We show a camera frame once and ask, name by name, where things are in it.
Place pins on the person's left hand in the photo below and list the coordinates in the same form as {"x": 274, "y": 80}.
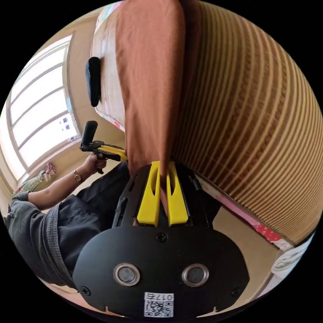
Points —
{"x": 94, "y": 164}

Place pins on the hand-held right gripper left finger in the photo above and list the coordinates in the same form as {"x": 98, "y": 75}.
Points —
{"x": 149, "y": 202}

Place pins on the person's body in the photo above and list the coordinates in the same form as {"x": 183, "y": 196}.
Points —
{"x": 63, "y": 227}

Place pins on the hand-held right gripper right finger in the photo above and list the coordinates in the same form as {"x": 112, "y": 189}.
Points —
{"x": 178, "y": 204}

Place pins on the person's left forearm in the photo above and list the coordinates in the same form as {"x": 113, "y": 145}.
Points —
{"x": 58, "y": 188}

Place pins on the window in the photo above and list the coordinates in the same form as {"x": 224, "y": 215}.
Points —
{"x": 37, "y": 106}

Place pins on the rolled white blanket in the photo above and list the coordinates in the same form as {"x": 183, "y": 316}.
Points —
{"x": 287, "y": 260}

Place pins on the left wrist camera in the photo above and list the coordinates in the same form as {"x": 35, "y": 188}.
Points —
{"x": 88, "y": 132}

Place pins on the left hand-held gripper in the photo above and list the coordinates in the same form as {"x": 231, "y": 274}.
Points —
{"x": 92, "y": 147}

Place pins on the brown long pants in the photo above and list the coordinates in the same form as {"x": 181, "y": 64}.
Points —
{"x": 151, "y": 75}

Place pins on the black garment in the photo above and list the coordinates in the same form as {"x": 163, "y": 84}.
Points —
{"x": 93, "y": 80}

